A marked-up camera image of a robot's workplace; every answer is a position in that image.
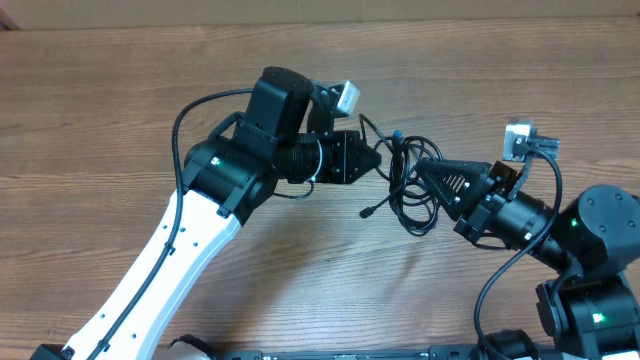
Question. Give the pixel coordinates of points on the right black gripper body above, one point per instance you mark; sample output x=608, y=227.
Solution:
x=490, y=203

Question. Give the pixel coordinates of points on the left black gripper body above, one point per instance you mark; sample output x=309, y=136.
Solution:
x=334, y=165

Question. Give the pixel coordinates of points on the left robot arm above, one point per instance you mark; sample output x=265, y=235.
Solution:
x=286, y=133

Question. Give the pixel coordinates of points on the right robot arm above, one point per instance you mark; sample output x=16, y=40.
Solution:
x=589, y=309

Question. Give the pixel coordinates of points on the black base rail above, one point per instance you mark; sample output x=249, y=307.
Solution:
x=513, y=344

